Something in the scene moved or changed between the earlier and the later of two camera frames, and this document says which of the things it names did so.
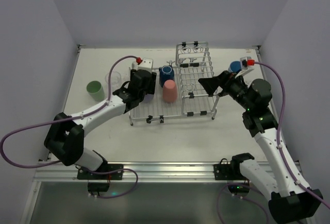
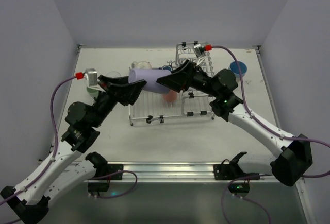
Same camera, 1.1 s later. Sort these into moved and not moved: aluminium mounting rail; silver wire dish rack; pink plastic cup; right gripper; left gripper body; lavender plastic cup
Moved: left gripper body; right gripper; lavender plastic cup
Not moved: aluminium mounting rail; pink plastic cup; silver wire dish rack
